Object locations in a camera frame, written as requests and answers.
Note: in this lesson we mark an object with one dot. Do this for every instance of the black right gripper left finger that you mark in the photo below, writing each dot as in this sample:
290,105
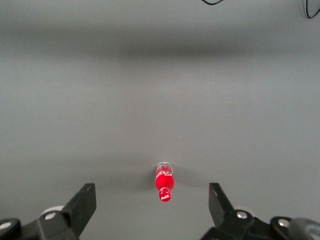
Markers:
77,210

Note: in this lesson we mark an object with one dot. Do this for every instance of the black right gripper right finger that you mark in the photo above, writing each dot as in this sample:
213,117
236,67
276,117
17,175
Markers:
225,212

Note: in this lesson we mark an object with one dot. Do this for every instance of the red cola bottle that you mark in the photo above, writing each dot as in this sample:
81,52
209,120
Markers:
164,182

